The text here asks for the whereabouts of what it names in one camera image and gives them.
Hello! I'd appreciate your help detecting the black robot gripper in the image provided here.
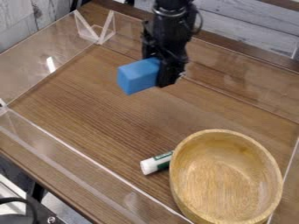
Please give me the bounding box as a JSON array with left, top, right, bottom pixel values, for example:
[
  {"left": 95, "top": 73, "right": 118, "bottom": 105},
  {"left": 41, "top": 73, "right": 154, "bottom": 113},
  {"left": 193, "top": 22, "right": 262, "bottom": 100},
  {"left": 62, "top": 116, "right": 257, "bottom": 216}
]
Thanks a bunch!
[{"left": 142, "top": 8, "right": 199, "bottom": 88}]

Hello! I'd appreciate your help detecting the blue rectangular block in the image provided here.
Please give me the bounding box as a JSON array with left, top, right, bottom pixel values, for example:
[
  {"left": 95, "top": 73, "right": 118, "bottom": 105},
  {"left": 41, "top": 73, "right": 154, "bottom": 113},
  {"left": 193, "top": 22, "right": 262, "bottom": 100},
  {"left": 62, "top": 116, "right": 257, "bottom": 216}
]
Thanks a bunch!
[{"left": 117, "top": 57, "right": 161, "bottom": 95}]

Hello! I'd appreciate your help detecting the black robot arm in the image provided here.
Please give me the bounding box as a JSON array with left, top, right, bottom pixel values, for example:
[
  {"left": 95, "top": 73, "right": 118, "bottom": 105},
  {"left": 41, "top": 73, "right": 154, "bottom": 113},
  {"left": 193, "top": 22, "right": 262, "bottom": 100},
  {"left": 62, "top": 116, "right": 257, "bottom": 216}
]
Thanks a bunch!
[{"left": 142, "top": 0, "right": 203, "bottom": 88}]

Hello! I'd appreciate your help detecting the light brown wooden bowl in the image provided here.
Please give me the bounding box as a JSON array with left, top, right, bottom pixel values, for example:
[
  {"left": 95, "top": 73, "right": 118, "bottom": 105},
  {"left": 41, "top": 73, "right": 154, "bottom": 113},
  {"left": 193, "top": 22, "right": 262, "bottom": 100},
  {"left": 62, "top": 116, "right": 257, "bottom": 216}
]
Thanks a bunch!
[{"left": 170, "top": 129, "right": 284, "bottom": 224}]

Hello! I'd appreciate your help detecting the white green glue stick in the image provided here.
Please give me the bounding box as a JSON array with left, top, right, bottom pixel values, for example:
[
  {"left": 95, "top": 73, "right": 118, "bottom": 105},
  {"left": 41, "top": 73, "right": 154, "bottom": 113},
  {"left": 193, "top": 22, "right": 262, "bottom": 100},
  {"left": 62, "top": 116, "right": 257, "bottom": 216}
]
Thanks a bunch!
[{"left": 141, "top": 151, "right": 174, "bottom": 175}]

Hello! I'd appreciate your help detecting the clear acrylic corner bracket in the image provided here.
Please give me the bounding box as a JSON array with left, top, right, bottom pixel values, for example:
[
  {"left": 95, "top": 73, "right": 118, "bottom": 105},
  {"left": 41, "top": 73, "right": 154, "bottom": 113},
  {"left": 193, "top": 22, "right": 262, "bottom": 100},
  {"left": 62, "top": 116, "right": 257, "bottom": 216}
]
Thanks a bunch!
[{"left": 74, "top": 10, "right": 117, "bottom": 45}]

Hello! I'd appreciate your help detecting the clear acrylic front wall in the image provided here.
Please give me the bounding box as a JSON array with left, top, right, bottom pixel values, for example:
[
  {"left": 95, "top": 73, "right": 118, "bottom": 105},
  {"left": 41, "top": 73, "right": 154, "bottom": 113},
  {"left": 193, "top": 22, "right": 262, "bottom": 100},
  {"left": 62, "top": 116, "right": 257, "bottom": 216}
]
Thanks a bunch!
[{"left": 0, "top": 99, "right": 191, "bottom": 224}]

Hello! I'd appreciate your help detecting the black metal table frame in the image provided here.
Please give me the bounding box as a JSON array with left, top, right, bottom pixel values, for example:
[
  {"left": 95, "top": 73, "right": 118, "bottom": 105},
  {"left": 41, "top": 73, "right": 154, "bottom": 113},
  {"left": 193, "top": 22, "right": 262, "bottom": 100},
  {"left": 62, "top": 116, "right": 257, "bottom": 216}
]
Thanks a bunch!
[{"left": 0, "top": 156, "right": 67, "bottom": 224}]

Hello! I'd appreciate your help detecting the black cable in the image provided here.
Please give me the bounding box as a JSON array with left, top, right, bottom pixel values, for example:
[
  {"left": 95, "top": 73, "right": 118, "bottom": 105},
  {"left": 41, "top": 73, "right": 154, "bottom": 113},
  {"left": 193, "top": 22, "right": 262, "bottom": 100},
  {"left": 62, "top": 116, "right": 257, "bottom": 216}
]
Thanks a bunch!
[{"left": 0, "top": 197, "right": 41, "bottom": 224}]

